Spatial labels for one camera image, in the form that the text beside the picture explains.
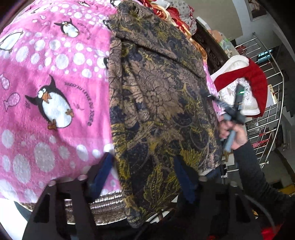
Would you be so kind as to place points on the red and white garment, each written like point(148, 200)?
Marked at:
point(241, 70)

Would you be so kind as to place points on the wall poster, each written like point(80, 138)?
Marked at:
point(256, 11)

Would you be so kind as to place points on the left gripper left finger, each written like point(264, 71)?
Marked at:
point(63, 209)

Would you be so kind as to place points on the right hand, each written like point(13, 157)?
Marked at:
point(232, 133)

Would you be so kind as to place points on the red and gold quilt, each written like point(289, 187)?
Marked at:
point(160, 9)

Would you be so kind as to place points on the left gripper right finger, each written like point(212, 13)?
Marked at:
point(210, 210)

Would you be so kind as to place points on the dark carved headboard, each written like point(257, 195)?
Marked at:
point(216, 57)

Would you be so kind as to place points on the dark floral patterned garment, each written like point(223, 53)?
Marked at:
point(157, 113)

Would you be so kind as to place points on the metal stair railing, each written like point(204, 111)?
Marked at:
point(262, 131)

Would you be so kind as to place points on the right forearm black sleeve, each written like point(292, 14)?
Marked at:
point(280, 206)

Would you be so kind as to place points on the pink penguin blanket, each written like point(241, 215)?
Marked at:
point(54, 95)

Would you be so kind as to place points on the floral beige pillow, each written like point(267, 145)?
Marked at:
point(183, 14)

